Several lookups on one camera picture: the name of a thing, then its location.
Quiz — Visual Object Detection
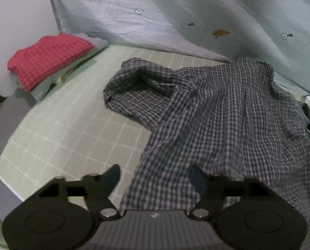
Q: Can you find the dark plaid shirt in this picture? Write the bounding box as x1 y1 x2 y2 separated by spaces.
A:
103 56 310 250

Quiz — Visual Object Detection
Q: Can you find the grey folded garment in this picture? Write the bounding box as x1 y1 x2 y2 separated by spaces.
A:
77 32 110 55

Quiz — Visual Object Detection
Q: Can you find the pale blue carrot-print quilt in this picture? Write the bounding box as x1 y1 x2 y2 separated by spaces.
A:
45 0 310 97

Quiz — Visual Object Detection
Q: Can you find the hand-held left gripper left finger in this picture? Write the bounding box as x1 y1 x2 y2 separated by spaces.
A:
38 164 121 219

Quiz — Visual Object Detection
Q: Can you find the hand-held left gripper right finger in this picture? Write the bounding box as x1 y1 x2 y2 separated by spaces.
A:
187 164 272 220

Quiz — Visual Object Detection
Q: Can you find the red knit folded garment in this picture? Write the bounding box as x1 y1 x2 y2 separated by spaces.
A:
7 33 94 92

